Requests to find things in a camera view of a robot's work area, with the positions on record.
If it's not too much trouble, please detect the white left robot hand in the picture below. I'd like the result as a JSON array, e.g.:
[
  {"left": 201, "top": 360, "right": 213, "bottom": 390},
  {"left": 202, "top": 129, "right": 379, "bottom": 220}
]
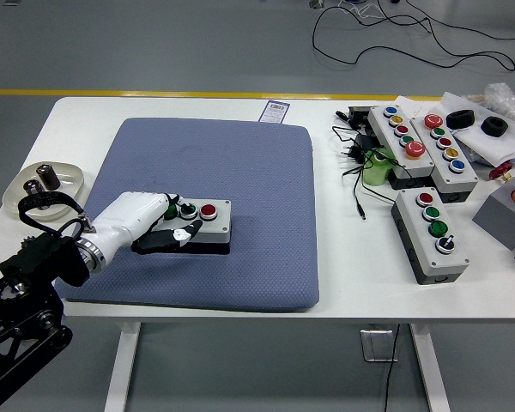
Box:
[{"left": 87, "top": 191, "right": 204, "bottom": 258}]

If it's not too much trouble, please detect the grey four-button control box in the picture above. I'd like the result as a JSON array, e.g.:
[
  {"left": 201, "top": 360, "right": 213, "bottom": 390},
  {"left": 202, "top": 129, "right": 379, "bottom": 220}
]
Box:
[
  {"left": 162, "top": 197, "right": 233, "bottom": 257},
  {"left": 390, "top": 187, "right": 471, "bottom": 286}
]

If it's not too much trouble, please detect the five-button box blue-end button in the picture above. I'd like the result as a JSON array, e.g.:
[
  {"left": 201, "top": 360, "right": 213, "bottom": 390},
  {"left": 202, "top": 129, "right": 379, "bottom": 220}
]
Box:
[{"left": 367, "top": 104, "right": 435, "bottom": 191}]

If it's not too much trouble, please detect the five-button box large red mushroom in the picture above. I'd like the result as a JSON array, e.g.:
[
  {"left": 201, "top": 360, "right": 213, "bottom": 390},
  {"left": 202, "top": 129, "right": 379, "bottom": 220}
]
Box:
[{"left": 411, "top": 113, "right": 480, "bottom": 203}]

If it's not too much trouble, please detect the cream shallow dish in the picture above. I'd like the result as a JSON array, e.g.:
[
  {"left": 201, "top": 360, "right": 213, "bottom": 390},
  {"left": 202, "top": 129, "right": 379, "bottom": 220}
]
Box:
[{"left": 3, "top": 161, "right": 86, "bottom": 221}]

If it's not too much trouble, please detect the dark cylindrical capacitor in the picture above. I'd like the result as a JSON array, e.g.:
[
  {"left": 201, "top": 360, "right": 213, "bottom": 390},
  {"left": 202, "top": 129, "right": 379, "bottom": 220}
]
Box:
[
  {"left": 23, "top": 179, "right": 52, "bottom": 210},
  {"left": 35, "top": 164, "right": 62, "bottom": 191}
]

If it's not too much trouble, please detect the blue-grey padded mat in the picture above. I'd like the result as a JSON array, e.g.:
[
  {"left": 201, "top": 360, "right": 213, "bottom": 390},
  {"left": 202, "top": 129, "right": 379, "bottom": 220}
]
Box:
[{"left": 55, "top": 117, "right": 320, "bottom": 313}]

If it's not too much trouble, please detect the white table leg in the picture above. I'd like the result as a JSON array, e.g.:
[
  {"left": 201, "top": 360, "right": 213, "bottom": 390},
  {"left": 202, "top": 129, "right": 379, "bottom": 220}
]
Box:
[
  {"left": 103, "top": 321, "right": 142, "bottom": 412},
  {"left": 409, "top": 322, "right": 451, "bottom": 412}
]

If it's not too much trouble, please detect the purple and white label card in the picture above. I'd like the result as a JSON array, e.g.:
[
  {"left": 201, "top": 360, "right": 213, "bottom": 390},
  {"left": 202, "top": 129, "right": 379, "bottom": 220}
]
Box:
[{"left": 259, "top": 100, "right": 291, "bottom": 124}]

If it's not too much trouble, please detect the light green cylinder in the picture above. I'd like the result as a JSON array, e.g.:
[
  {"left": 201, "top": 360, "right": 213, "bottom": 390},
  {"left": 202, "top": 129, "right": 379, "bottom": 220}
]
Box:
[{"left": 362, "top": 147, "right": 397, "bottom": 187}]

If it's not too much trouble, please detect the small black device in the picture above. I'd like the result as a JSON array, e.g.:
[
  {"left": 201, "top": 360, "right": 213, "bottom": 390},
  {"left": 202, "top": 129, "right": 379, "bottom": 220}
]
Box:
[{"left": 335, "top": 106, "right": 375, "bottom": 129}]

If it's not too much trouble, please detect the metal floor socket plate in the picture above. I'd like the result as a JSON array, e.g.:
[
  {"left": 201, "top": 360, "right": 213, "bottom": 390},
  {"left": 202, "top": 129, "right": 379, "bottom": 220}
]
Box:
[{"left": 360, "top": 328, "right": 399, "bottom": 363}]

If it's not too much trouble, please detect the white paper sheet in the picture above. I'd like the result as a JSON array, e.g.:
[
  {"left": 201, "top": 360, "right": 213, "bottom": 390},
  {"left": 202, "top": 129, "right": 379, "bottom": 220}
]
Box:
[{"left": 395, "top": 94, "right": 445, "bottom": 119}]

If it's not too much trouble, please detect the white foam sheet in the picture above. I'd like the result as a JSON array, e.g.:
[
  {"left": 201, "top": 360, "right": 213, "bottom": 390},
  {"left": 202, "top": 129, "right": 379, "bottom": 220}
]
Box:
[{"left": 439, "top": 91, "right": 515, "bottom": 164}]

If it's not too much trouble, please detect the grey block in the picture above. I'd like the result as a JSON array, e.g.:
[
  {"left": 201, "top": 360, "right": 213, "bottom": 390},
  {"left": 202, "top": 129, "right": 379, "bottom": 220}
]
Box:
[{"left": 471, "top": 175, "right": 515, "bottom": 251}]

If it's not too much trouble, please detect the red knob part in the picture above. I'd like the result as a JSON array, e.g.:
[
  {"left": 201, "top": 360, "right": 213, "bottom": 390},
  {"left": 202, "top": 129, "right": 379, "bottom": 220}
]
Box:
[{"left": 488, "top": 161, "right": 514, "bottom": 181}]

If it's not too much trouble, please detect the bubble wrap bag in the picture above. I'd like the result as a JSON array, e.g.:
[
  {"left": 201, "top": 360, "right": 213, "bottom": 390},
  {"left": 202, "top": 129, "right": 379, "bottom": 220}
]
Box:
[{"left": 482, "top": 82, "right": 515, "bottom": 125}]

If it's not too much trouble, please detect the black power adapter with cord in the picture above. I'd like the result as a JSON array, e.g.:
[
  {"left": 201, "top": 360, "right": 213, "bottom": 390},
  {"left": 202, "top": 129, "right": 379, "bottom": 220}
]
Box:
[{"left": 330, "top": 124, "right": 413, "bottom": 222}]

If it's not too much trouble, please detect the black floor cable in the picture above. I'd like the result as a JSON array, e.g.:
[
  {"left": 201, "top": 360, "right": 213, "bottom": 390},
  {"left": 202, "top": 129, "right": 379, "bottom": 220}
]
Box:
[{"left": 312, "top": 3, "right": 515, "bottom": 72}]

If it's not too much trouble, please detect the black cable under table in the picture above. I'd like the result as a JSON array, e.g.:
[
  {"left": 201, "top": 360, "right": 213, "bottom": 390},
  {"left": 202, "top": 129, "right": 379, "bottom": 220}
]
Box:
[{"left": 384, "top": 322, "right": 401, "bottom": 412}]

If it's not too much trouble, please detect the black foam ring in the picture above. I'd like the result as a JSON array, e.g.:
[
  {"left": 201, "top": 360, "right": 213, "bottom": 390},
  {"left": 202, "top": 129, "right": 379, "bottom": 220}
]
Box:
[
  {"left": 480, "top": 116, "right": 508, "bottom": 137},
  {"left": 445, "top": 109, "right": 476, "bottom": 129}
]

